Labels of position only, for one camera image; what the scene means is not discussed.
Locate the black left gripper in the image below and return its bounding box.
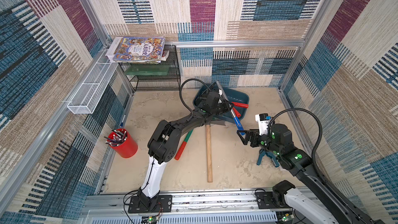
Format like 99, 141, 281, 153
211, 101, 236, 118

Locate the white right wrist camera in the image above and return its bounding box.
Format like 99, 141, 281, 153
255, 114, 272, 135

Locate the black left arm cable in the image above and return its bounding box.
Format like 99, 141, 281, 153
179, 78, 212, 116

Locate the black wire shelf rack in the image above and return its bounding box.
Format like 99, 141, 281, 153
119, 45, 181, 91

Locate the red pen cup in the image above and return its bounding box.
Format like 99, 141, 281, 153
104, 128, 138, 158

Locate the grey hoe red grip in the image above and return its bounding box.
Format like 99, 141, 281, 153
232, 102, 249, 108
233, 107, 241, 118

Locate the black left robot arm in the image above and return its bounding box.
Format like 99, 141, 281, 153
137, 89, 233, 209

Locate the green board on shelf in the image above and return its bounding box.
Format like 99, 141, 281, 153
124, 65, 170, 76

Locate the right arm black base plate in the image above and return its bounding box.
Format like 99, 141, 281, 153
255, 189, 290, 209

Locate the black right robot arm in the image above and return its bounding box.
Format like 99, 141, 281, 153
236, 124, 383, 224

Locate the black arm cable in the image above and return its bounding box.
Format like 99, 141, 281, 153
179, 78, 212, 116
268, 108, 358, 212

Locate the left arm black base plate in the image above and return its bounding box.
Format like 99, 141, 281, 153
127, 195, 173, 214

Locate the green red handled hoe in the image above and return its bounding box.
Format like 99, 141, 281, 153
174, 130, 193, 160

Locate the teal plastic clamp tool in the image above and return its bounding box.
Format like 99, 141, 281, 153
256, 148, 280, 168

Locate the colourful picture book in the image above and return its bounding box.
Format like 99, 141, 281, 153
106, 36, 170, 63

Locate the chrome blue handled hoe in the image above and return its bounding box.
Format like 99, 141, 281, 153
216, 81, 245, 135

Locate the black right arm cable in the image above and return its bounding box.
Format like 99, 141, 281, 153
268, 108, 358, 212

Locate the white wire mesh basket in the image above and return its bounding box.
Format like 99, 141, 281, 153
67, 62, 118, 115

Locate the teal plastic storage box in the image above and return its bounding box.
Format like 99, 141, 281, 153
193, 86, 249, 123

